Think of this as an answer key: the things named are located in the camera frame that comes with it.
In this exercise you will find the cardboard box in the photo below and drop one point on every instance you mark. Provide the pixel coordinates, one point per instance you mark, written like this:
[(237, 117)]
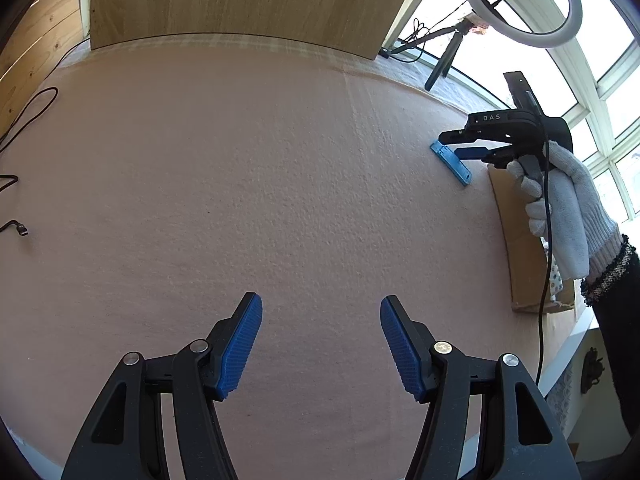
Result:
[(520, 250)]

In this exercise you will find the light wooden board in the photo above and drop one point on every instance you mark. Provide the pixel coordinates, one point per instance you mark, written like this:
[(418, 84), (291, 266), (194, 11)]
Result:
[(225, 0)]

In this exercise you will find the blue rectangular plastic holder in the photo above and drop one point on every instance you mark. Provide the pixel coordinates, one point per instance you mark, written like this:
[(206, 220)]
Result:
[(450, 165)]

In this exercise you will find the person's right hand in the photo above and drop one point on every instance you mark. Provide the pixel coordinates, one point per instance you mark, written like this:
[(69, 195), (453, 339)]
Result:
[(575, 210)]

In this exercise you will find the white window frame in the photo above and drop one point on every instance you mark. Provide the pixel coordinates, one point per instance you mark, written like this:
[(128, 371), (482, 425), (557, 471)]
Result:
[(590, 85)]

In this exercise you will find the white patterned small box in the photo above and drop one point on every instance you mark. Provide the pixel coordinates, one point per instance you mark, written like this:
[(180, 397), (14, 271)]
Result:
[(555, 282)]

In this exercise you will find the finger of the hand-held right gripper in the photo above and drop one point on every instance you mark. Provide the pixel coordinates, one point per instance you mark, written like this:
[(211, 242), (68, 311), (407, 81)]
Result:
[(455, 137), (472, 152)]

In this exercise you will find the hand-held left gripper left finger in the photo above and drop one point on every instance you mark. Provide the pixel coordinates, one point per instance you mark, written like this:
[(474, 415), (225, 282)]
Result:
[(240, 350)]

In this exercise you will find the pink blanket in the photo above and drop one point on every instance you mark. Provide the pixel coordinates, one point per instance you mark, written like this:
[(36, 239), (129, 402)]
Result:
[(250, 185)]

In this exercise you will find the black inline remote control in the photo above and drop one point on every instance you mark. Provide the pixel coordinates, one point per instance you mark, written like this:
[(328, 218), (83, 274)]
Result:
[(387, 53)]

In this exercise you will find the black tripod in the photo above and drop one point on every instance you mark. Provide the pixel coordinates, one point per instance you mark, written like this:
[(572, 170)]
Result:
[(445, 62)]

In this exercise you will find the person's right forearm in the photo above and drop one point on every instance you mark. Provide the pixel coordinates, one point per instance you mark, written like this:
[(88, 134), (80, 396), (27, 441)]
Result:
[(620, 335)]

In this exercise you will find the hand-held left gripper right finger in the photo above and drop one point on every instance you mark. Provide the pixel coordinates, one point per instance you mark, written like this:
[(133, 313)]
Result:
[(402, 350)]

